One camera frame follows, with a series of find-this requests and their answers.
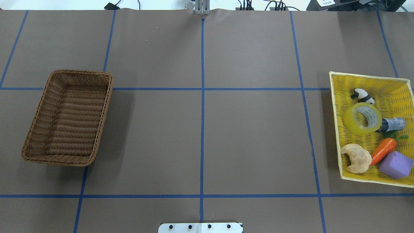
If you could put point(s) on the yellow packing tape roll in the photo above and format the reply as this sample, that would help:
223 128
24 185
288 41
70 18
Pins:
362 119

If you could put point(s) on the brown wicker basket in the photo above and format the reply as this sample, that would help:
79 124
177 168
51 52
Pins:
68 124

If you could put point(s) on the yellow woven basket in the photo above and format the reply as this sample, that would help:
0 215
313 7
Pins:
393 98

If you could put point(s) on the toy panda figurine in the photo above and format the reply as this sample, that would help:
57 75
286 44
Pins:
360 95

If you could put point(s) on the black monitor base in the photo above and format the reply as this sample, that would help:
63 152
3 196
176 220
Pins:
355 5

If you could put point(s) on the toy croissant bread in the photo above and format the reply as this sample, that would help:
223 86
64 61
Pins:
360 158

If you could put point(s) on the orange toy carrot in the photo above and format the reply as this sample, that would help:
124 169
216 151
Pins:
386 146

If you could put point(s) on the small blue labelled bottle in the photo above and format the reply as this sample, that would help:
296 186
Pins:
392 124

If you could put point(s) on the purple foam block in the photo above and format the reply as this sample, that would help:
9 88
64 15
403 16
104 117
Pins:
396 165

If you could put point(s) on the grey metal clamp bracket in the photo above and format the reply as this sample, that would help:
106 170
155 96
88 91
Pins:
200 7

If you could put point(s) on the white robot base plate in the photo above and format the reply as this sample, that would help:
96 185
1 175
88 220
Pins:
231 227

